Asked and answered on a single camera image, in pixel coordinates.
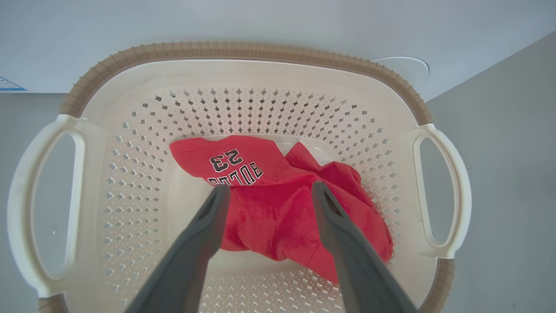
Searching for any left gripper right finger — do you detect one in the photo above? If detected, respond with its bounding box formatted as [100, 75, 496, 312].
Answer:
[311, 181, 418, 313]

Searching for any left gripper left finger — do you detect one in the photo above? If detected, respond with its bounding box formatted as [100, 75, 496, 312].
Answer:
[125, 184, 231, 313]

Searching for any red basketball jersey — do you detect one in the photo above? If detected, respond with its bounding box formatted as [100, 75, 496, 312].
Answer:
[169, 135, 394, 286]

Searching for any cream perforated laundry basket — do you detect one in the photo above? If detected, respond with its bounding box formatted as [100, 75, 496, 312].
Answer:
[7, 41, 473, 313]

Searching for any white front-load washing machine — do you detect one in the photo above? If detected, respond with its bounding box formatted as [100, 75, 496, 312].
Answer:
[0, 0, 556, 103]

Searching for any round white filter cover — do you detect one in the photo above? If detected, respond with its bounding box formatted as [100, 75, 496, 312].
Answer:
[371, 56, 430, 88]

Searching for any blue triangle sticker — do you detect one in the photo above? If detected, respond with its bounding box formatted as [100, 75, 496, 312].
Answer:
[0, 76, 27, 92]

